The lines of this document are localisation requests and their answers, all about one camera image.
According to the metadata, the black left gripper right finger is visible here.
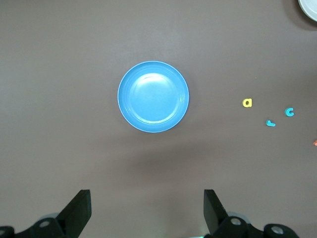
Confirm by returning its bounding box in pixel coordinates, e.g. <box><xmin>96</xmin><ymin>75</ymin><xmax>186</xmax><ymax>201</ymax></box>
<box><xmin>203</xmin><ymin>189</ymin><xmax>298</xmax><ymax>238</ymax></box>

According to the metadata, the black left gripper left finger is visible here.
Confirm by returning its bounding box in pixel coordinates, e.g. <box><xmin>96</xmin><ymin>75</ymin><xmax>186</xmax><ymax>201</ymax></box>
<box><xmin>0</xmin><ymin>189</ymin><xmax>92</xmax><ymax>238</ymax></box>

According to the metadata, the blue plate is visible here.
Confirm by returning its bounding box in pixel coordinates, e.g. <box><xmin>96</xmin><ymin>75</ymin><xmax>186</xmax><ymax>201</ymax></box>
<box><xmin>117</xmin><ymin>60</ymin><xmax>190</xmax><ymax>133</ymax></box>

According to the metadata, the brown table cover sheet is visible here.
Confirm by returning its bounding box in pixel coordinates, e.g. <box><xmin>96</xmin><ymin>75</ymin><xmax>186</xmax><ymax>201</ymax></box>
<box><xmin>0</xmin><ymin>0</ymin><xmax>317</xmax><ymax>238</ymax></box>

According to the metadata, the beige plate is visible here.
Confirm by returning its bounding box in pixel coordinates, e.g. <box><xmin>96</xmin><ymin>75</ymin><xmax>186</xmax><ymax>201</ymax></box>
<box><xmin>298</xmin><ymin>0</ymin><xmax>317</xmax><ymax>22</ymax></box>

